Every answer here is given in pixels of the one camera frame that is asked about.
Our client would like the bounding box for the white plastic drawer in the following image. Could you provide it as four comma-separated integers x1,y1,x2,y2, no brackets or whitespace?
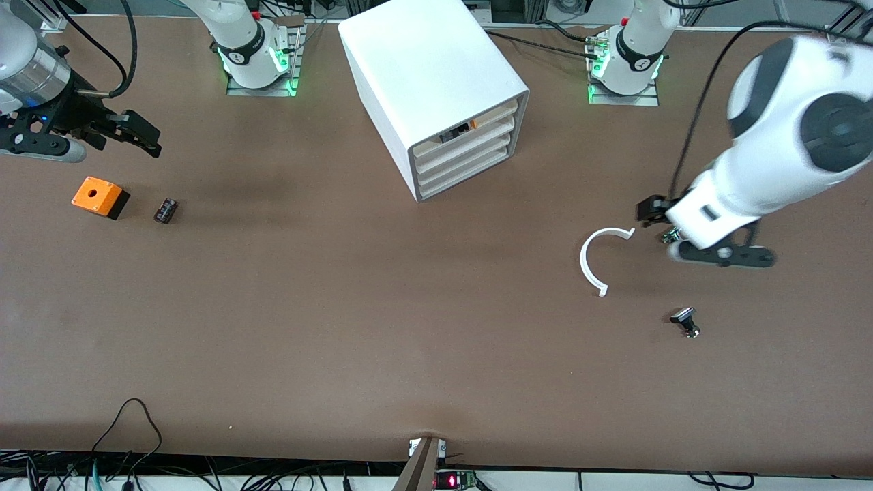
416,126,524,190
417,140,526,202
415,113,524,176
413,98,524,163

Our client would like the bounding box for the black push button white cap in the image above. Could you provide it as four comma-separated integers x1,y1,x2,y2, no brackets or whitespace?
670,307,702,340

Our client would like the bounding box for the white drawer cabinet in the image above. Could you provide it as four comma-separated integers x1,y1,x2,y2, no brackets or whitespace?
338,0,531,203

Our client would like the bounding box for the orange box black base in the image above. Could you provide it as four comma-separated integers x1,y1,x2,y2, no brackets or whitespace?
71,176,131,220

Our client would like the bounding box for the orange black part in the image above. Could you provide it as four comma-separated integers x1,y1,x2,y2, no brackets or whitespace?
439,120,478,144

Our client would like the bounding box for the red LED display device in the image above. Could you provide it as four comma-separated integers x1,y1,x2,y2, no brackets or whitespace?
433,469,478,490

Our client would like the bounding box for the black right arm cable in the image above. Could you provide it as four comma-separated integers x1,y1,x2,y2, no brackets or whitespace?
51,0,137,98

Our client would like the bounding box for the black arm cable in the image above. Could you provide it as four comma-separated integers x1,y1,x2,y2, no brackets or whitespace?
51,0,137,98
670,19,873,202

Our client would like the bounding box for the white semicircular plastic bracket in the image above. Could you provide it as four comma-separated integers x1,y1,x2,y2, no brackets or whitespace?
580,227,636,298

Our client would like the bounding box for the aluminium frame profile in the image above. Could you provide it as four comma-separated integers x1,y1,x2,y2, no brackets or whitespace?
20,0,69,31
824,0,873,52

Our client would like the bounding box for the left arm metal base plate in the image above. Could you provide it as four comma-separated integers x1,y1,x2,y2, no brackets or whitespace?
588,80,661,107

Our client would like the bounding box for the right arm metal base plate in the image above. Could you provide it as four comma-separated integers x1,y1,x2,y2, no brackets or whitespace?
226,74,301,98

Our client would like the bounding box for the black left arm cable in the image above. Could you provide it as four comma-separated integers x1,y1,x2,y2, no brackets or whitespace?
670,19,873,202

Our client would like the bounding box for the thin black power cable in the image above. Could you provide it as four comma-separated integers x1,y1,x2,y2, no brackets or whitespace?
484,29,601,59

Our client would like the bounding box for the black looped cable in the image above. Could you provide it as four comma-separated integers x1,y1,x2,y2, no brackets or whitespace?
92,398,163,471

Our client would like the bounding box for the wooden camera stand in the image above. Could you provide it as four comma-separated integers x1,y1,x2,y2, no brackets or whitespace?
392,436,447,491

